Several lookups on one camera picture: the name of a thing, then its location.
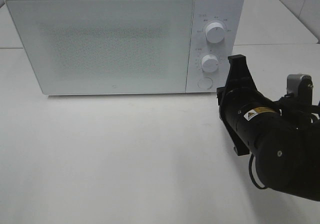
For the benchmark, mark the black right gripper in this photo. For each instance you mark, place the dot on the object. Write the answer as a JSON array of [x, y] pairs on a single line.
[[242, 108]]

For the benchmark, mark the round white door button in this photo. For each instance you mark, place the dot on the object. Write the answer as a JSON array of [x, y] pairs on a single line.
[[205, 83]]

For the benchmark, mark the white timer knob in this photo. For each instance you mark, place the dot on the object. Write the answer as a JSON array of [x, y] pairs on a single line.
[[209, 63]]

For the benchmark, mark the white microwave door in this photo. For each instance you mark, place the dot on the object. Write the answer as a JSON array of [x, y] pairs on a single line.
[[93, 47]]

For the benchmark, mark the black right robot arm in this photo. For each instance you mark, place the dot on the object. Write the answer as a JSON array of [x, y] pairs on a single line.
[[281, 137]]

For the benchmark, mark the upper white power knob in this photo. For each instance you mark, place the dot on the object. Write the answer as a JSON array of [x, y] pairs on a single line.
[[215, 32]]

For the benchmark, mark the white microwave oven body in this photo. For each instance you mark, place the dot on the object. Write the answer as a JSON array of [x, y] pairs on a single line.
[[215, 6]]

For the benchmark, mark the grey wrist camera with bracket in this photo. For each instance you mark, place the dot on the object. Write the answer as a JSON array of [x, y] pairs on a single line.
[[300, 86]]

